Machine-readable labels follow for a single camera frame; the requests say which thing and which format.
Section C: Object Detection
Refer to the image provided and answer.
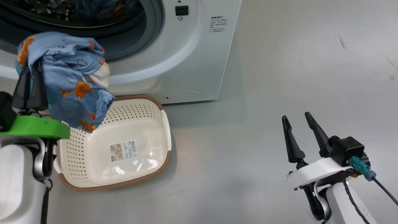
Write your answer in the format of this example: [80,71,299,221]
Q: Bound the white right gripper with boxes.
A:
[282,112,355,190]

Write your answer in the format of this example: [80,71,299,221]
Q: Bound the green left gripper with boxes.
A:
[0,61,71,139]

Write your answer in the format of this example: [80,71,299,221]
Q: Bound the blue pyjama top with writing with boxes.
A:
[16,32,115,133]

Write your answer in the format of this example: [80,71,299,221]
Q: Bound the blue printed pyjama trousers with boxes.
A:
[72,0,140,19]

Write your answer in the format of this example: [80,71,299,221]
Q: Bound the white front-load washing machine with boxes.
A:
[0,0,243,105]

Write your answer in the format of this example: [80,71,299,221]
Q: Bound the white perforated basket brown rim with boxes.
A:
[53,94,172,192]

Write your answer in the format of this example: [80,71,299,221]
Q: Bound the barcode label in basket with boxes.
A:
[109,140,138,162]

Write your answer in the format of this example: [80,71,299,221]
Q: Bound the teal connector camera cable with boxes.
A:
[349,156,398,206]

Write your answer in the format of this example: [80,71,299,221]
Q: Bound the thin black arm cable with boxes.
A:
[342,180,370,224]
[40,179,54,224]

